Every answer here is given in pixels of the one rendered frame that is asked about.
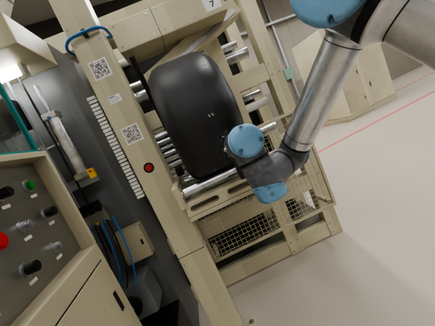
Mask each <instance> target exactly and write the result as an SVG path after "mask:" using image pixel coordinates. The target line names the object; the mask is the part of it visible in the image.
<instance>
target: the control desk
mask: <svg viewBox="0 0 435 326"><path fill-rule="evenodd" d="M0 326H142V324H141V322H140V320H139V319H138V317H137V315H136V314H135V311H134V310H133V308H132V306H131V304H130V302H129V301H128V299H127V297H126V295H125V293H124V291H123V290H122V288H121V286H120V284H119V283H118V281H117V279H116V277H115V275H114V273H113V272H112V270H111V268H110V266H109V265H108V263H107V261H106V259H105V257H104V255H103V253H102V252H101V250H100V248H99V247H98V245H97V243H96V241H95V239H94V237H93V235H92V233H91V231H90V229H89V228H88V226H87V224H86V222H85V221H84V218H83V217H82V215H81V213H80V211H79V210H78V208H77V206H76V205H75V203H74V201H73V198H72V197H71V195H70V193H69V192H68V190H67V188H66V186H65V184H64V183H63V181H62V179H61V177H60V175H59V174H58V172H57V170H56V168H55V167H54V164H53V163H52V161H51V159H50V157H49V156H48V154H47V152H46V151H35V152H28V153H16V154H9V155H0Z"/></svg>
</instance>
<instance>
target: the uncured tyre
mask: <svg viewBox="0 0 435 326"><path fill-rule="evenodd" d="M204 62H207V64H208V66H209V67H210V68H209V69H204V70H203V69H202V68H201V66H200V64H199V63H204ZM176 68H177V69H176ZM173 69H174V70H173ZM171 70H172V71H171ZM168 71H169V72H168ZM165 72H166V73H165ZM164 73H165V74H164ZM148 85H149V88H150V92H151V96H152V98H153V101H154V104H155V106H156V108H157V111H158V113H159V116H160V118H161V120H162V122H163V124H164V126H165V129H166V131H167V133H168V135H169V137H170V140H171V141H172V144H173V146H174V148H175V150H176V152H177V154H178V155H179V157H180V159H181V161H182V163H183V164H184V166H185V168H186V169H187V171H188V172H189V174H190V175H191V176H192V178H195V179H198V180H203V179H205V178H207V177H209V176H211V175H213V174H216V173H218V172H220V171H222V170H224V169H227V168H229V167H231V166H233V165H234V163H233V161H232V159H229V160H223V161H222V160H221V158H220V156H222V155H223V151H222V149H220V146H219V144H218V143H217V141H216V136H218V135H220V134H221V133H223V132H224V131H225V130H227V129H230V128H231V127H234V126H238V125H241V124H244V121H243V118H242V115H241V112H240V109H239V107H238V104H237V102H236V99H235V97H234V95H233V93H232V90H231V88H230V86H229V84H228V82H227V80H226V78H225V76H224V75H223V73H222V71H221V69H220V68H219V67H218V65H217V63H216V62H215V61H214V60H213V59H212V58H211V57H210V56H207V55H206V54H203V53H201V52H190V53H188V54H185V55H183V56H180V57H178V58H175V59H174V60H171V61H168V62H166V63H163V64H162V65H159V66H157V67H156V68H154V69H153V70H152V71H151V74H150V77H149V78H148ZM210 111H214V114H215V117H213V118H211V119H208V117H207V115H206V113H208V112H210Z"/></svg>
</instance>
